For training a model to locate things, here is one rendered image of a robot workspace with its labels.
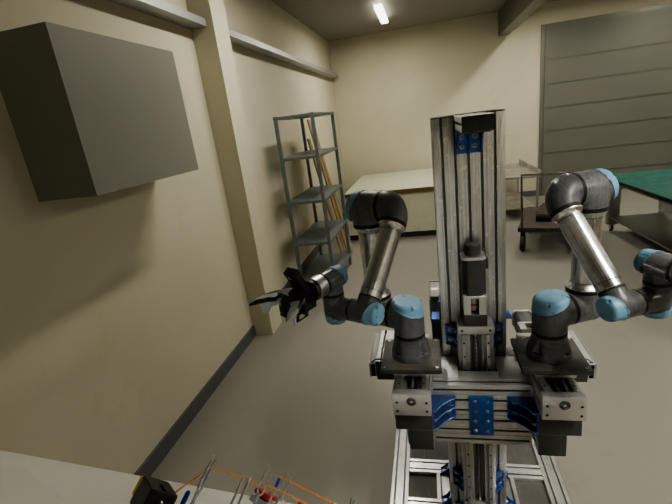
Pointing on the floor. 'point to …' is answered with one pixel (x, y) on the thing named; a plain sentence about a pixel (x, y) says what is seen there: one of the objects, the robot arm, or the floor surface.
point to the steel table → (518, 185)
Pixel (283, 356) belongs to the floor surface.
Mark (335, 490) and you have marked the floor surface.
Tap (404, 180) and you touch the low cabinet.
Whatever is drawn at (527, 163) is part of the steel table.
